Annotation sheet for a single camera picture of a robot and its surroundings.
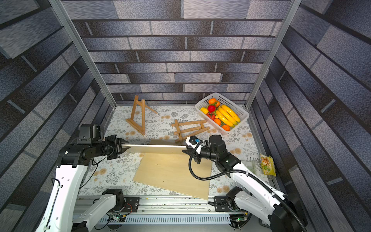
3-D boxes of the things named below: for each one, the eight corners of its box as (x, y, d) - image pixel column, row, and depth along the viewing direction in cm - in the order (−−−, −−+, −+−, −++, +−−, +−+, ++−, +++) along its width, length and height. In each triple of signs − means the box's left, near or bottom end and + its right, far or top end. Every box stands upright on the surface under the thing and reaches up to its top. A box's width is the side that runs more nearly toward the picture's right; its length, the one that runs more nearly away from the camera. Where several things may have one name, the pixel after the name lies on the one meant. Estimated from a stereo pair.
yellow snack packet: (260, 173, 86) (263, 170, 82) (257, 157, 92) (260, 153, 88) (274, 176, 85) (278, 173, 81) (271, 159, 92) (274, 156, 88)
